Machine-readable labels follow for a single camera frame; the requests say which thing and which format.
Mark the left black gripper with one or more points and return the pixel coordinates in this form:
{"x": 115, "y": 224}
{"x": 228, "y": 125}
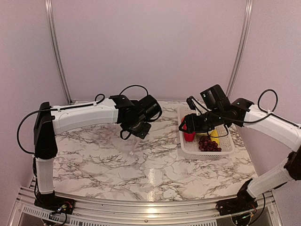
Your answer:
{"x": 142, "y": 134}

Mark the white plastic basket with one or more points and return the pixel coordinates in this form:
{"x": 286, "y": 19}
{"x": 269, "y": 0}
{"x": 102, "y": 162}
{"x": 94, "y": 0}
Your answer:
{"x": 221, "y": 135}

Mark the purple grape bunch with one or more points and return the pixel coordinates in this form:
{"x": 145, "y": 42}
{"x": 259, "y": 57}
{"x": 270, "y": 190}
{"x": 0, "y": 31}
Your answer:
{"x": 206, "y": 145}

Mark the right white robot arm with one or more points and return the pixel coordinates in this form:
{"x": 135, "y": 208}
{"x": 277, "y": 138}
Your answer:
{"x": 245, "y": 113}

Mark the front aluminium rail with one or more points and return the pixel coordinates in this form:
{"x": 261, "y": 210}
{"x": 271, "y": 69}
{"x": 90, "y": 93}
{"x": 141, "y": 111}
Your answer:
{"x": 102, "y": 212}

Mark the right aluminium frame post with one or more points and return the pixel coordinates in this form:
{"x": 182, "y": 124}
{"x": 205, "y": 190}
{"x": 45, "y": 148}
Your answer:
{"x": 241, "y": 46}

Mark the left aluminium frame post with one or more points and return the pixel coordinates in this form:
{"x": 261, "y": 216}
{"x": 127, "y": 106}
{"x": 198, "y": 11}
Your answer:
{"x": 55, "y": 47}

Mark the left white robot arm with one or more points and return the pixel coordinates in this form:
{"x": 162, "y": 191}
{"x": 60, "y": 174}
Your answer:
{"x": 133, "y": 116}

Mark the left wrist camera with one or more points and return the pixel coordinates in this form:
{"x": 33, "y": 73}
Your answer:
{"x": 150, "y": 108}

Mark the clear zip top bag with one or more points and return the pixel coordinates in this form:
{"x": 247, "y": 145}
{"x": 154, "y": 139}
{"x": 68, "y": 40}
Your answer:
{"x": 128, "y": 146}

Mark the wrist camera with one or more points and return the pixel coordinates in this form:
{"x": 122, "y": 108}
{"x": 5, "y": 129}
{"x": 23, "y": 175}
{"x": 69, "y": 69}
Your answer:
{"x": 150, "y": 108}
{"x": 213, "y": 97}

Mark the aluminium frame post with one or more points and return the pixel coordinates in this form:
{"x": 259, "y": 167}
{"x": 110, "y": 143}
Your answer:
{"x": 241, "y": 46}
{"x": 55, "y": 47}

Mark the red bell pepper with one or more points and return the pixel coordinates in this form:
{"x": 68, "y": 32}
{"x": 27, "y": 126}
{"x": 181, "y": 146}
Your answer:
{"x": 188, "y": 137}

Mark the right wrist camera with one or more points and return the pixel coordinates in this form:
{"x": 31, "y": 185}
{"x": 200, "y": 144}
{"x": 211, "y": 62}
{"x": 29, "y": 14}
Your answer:
{"x": 213, "y": 97}

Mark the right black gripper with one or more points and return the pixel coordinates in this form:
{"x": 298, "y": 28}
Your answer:
{"x": 192, "y": 125}

